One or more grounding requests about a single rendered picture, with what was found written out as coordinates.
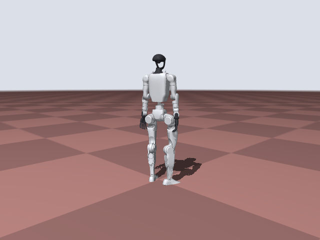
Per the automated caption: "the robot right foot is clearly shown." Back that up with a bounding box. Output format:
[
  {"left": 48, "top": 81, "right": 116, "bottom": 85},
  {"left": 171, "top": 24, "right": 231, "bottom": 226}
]
[{"left": 162, "top": 178, "right": 180, "bottom": 185}]

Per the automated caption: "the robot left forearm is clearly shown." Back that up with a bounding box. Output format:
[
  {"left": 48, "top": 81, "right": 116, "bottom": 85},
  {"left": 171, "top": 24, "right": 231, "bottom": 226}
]
[{"left": 142, "top": 96, "right": 149, "bottom": 116}]

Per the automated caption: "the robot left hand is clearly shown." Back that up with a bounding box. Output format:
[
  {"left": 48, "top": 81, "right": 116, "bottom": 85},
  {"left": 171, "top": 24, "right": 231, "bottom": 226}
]
[{"left": 139, "top": 111, "right": 147, "bottom": 130}]

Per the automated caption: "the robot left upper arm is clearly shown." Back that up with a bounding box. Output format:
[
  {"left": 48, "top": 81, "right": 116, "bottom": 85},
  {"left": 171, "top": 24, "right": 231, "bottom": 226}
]
[{"left": 142, "top": 75, "right": 151, "bottom": 100}]

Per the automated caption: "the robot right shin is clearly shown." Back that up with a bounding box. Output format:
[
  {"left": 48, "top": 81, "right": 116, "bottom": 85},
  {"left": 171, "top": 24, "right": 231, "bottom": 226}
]
[{"left": 164, "top": 146, "right": 175, "bottom": 181}]

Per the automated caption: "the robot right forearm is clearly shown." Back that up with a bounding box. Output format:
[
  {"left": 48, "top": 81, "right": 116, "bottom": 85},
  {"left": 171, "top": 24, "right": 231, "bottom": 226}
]
[{"left": 172, "top": 93, "right": 179, "bottom": 117}]

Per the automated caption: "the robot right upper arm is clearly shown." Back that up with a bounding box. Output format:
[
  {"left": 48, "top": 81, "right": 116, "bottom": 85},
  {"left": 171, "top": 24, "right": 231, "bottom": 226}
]
[{"left": 166, "top": 74, "right": 177, "bottom": 100}]

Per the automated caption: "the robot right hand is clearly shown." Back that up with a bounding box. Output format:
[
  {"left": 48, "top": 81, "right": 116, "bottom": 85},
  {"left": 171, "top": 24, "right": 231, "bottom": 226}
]
[{"left": 172, "top": 113, "right": 179, "bottom": 132}]

